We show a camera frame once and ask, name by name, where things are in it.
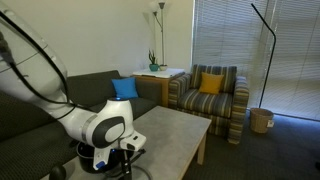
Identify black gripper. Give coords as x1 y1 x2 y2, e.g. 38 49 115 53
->
116 149 146 180

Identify glass pot lid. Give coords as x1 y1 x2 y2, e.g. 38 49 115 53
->
103 165 153 180

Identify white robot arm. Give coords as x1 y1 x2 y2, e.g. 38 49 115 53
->
1 10 146 180

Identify black cooking pot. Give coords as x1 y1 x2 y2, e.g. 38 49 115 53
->
76 142 119 174

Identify grey coffee table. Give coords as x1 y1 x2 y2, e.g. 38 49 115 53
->
40 105 213 180

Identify black plastic ladle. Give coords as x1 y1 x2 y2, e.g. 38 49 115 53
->
49 165 66 180

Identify blue throw pillow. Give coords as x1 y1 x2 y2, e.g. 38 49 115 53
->
112 77 138 99

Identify wooden side table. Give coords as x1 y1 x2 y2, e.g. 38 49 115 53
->
132 68 185 107

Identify dark grey fabric sofa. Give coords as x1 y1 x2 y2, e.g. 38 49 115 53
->
0 69 163 180

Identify teal potted plant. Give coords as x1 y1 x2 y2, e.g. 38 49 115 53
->
148 51 159 72

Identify small white bowl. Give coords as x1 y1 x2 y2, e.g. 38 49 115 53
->
159 65 168 71

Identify striped armchair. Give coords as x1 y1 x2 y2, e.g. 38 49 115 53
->
168 64 249 144

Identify mustard yellow cushion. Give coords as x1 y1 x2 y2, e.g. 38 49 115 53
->
199 73 224 94

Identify beige wicker waste basket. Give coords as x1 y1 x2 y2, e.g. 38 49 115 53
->
250 108 274 133

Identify white floor lamp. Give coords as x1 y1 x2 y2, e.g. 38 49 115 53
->
149 0 166 66

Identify white window blinds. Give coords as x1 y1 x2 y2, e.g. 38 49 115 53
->
192 0 320 120

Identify black bent floor lamp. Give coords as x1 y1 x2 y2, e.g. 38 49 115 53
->
250 2 277 110

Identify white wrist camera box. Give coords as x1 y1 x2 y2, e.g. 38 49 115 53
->
93 147 110 170

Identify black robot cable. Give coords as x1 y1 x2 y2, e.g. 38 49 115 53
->
0 11 89 120

